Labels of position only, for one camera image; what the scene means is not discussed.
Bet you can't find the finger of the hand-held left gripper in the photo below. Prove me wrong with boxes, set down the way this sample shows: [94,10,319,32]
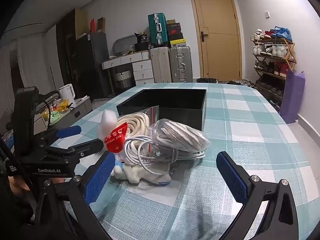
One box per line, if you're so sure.
[35,126,82,146]
[45,139,104,163]

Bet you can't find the person's left forearm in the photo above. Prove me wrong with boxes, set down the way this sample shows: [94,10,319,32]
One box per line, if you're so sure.
[0,177,38,240]

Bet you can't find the white drawer dresser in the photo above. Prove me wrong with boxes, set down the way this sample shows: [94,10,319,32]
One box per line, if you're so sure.
[101,51,154,95]

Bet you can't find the oval mirror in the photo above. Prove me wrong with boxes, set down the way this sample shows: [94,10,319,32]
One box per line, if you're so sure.
[112,35,137,55]

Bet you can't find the white curtain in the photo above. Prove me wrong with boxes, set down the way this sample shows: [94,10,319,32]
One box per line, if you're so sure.
[0,25,60,120]

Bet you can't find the silver suitcase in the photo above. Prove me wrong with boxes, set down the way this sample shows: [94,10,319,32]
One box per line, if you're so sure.
[169,45,193,83]

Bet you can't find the red glue packet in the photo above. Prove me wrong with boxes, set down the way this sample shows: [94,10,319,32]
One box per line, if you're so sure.
[104,122,129,153]

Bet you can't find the wooden shoe rack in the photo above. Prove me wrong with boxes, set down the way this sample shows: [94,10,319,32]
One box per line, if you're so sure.
[251,36,297,105]

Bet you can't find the black handbag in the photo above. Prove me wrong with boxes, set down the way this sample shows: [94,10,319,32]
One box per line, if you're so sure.
[134,32,150,52]

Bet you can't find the white and blue plush toy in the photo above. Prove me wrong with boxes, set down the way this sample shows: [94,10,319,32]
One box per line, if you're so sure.
[97,109,172,187]

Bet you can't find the rows of assorted sneakers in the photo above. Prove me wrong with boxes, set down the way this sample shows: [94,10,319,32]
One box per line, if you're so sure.
[251,29,292,98]

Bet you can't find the tan wooden door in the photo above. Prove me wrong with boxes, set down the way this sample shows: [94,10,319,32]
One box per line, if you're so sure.
[189,0,242,83]

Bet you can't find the teal suitcase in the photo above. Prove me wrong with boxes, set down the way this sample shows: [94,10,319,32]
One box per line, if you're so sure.
[147,13,168,47]

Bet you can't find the person's left hand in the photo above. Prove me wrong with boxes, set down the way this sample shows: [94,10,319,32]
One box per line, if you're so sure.
[7,175,33,192]

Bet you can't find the black storage box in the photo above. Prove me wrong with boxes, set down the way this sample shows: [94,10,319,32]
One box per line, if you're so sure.
[116,88,207,132]

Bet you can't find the bagged grey braided cord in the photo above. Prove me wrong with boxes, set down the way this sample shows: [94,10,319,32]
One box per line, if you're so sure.
[147,118,211,153]

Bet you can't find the brown wardrobe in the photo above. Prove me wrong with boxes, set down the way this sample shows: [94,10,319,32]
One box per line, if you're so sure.
[56,9,83,98]

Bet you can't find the white electric kettle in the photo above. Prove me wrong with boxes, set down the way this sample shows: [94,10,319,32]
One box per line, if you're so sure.
[59,84,77,105]

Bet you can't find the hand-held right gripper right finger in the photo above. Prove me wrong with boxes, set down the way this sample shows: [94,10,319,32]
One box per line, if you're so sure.
[216,151,300,240]

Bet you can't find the patterned floor mat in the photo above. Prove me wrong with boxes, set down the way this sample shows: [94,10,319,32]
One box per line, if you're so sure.
[92,96,118,103]

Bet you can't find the dark grey tall cabinet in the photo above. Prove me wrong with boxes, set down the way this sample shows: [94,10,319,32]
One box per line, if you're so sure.
[75,32,112,98]

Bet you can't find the teal checked tablecloth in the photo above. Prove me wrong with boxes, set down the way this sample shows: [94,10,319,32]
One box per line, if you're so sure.
[49,82,320,240]

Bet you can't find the woven laundry basket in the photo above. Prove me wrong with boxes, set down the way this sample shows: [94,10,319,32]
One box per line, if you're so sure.
[111,70,134,93]

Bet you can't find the bagged white rope coil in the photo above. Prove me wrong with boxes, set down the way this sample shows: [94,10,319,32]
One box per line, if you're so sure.
[117,106,160,138]

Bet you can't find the grey low cabinet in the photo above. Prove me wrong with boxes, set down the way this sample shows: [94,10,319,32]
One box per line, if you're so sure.
[32,96,93,135]

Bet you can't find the black shoe box red print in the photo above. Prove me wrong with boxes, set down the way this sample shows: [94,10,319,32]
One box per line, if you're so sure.
[168,29,183,40]

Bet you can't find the beige suitcase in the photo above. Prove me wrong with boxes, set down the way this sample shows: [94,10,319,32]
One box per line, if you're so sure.
[149,46,172,83]

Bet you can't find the purple fabric bag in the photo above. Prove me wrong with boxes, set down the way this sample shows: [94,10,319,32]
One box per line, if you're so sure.
[279,69,305,124]

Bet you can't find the group of loose dark shoes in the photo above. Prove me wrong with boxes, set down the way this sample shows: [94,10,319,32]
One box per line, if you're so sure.
[226,79,257,88]

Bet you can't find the white charging cable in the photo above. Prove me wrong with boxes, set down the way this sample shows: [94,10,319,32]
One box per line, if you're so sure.
[124,135,206,174]

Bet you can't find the yellow snack bag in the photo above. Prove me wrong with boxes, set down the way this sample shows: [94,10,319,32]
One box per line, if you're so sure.
[51,99,69,112]

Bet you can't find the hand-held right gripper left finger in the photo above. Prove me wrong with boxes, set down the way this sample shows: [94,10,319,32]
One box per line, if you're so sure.
[34,151,117,240]

